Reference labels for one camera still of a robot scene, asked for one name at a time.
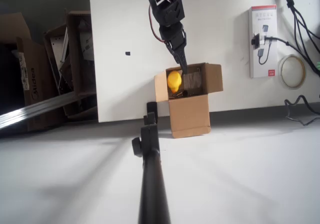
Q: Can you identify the open cardboard box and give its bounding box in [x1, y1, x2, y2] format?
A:
[154, 63, 224, 139]

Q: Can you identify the flat white product box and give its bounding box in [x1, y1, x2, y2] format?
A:
[248, 5, 279, 79]

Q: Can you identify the clear tape roll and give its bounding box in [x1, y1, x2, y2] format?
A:
[277, 54, 307, 91]

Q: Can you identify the wavy black cable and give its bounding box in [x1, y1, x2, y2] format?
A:
[284, 95, 320, 126]

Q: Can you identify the black webcam cable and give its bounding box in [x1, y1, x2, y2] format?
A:
[263, 35, 320, 78]

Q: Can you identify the perforated metal plate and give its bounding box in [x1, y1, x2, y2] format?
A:
[49, 30, 70, 71]

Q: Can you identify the yellow ball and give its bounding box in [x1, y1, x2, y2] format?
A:
[166, 70, 183, 94]

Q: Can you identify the black camera stand pole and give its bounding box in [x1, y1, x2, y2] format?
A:
[131, 101, 172, 224]

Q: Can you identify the cardboard box with metal parts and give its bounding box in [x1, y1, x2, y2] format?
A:
[43, 10, 98, 121]

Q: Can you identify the aluminium profile rail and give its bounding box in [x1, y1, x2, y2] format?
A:
[0, 90, 97, 131]

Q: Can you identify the Midea cardboard box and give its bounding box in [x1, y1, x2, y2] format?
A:
[0, 12, 70, 134]

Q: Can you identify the grey foil packet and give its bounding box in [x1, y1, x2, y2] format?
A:
[183, 73, 202, 90]

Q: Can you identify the small black webcam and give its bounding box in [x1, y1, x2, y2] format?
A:
[250, 33, 266, 50]

